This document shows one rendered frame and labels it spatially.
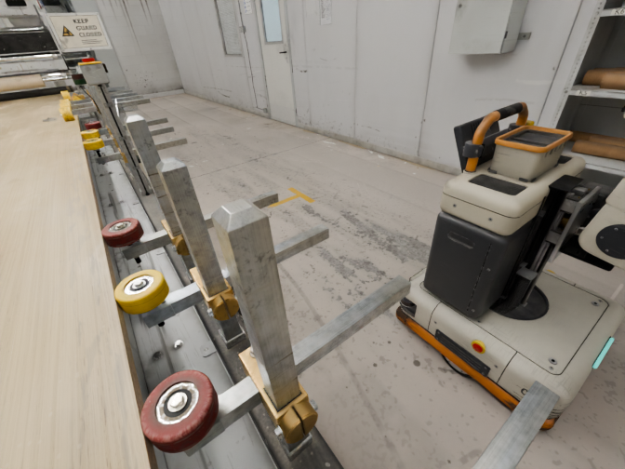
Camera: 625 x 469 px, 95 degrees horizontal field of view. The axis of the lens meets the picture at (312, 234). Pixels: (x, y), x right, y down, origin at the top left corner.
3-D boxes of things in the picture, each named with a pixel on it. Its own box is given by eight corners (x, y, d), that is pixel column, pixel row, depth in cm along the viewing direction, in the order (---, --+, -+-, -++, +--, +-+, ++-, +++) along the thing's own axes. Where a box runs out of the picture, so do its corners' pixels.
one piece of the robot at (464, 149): (456, 192, 105) (444, 130, 100) (504, 166, 121) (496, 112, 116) (487, 189, 96) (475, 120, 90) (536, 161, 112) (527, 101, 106)
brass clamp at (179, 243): (187, 228, 83) (180, 213, 80) (202, 249, 73) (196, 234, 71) (165, 236, 80) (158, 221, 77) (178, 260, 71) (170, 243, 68)
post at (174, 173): (243, 345, 70) (178, 154, 43) (249, 355, 68) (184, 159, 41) (230, 354, 69) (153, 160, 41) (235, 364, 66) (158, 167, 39)
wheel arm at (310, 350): (396, 288, 59) (398, 272, 57) (409, 297, 57) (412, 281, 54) (183, 436, 39) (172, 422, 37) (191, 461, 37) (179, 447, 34)
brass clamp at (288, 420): (273, 352, 49) (269, 334, 46) (323, 421, 40) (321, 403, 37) (241, 374, 46) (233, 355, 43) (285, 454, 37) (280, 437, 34)
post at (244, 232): (299, 432, 52) (246, 191, 24) (311, 450, 49) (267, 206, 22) (283, 446, 50) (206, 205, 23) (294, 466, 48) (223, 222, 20)
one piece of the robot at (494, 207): (413, 305, 135) (449, 120, 87) (476, 257, 159) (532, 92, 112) (485, 357, 112) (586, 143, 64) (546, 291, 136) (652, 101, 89)
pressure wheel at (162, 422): (199, 492, 35) (166, 457, 28) (160, 452, 39) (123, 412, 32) (245, 429, 40) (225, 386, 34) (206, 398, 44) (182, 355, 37)
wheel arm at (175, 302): (322, 234, 76) (321, 221, 74) (329, 240, 74) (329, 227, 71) (147, 320, 56) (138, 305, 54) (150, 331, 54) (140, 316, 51)
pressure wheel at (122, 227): (141, 274, 70) (120, 234, 63) (114, 271, 71) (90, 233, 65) (162, 253, 76) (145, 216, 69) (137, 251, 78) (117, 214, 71)
